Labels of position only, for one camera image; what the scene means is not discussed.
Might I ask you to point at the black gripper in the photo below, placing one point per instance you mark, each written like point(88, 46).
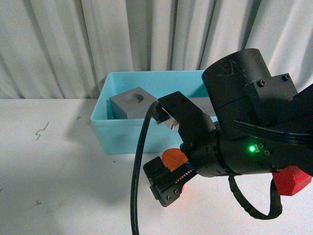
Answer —
point(220, 157)

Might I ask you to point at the orange cylinder part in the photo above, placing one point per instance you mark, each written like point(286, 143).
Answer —
point(173, 158)

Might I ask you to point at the gray cube with round hole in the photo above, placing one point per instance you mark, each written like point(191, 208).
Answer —
point(132, 104)

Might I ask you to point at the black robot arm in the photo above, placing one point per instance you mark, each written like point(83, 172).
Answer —
point(264, 126)

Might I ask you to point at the light blue plastic box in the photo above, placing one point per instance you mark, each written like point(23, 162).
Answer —
point(119, 136)

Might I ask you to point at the red plastic part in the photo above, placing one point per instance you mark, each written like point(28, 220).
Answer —
point(291, 180)

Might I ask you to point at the white pleated curtain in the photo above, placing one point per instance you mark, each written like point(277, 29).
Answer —
point(66, 48)

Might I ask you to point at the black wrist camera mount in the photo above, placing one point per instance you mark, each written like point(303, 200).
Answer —
point(195, 126)

